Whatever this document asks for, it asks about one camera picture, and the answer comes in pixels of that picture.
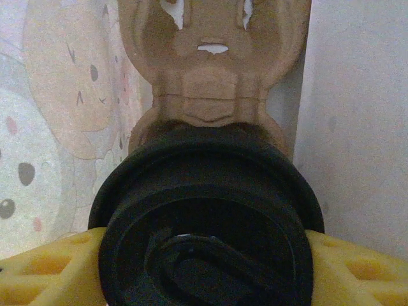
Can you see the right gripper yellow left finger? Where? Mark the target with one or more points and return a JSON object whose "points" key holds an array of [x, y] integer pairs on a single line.
{"points": [[41, 271]]}

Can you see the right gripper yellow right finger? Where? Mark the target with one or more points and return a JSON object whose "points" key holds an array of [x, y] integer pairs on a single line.
{"points": [[360, 271]]}

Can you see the white cartoon animal paper bag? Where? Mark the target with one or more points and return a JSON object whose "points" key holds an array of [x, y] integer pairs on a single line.
{"points": [[48, 143]]}

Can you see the black plastic cup lid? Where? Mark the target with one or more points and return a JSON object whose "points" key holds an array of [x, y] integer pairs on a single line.
{"points": [[207, 223]]}

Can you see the brown pulp cup carrier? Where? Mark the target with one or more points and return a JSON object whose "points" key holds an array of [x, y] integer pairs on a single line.
{"points": [[210, 86]]}

